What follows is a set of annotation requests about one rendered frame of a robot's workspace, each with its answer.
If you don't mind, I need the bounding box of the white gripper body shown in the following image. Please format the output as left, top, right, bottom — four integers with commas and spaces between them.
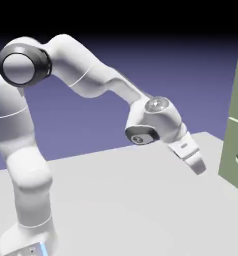
167, 130, 201, 161

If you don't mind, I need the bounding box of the green drawer front with handle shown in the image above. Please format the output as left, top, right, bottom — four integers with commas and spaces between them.
218, 117, 238, 196

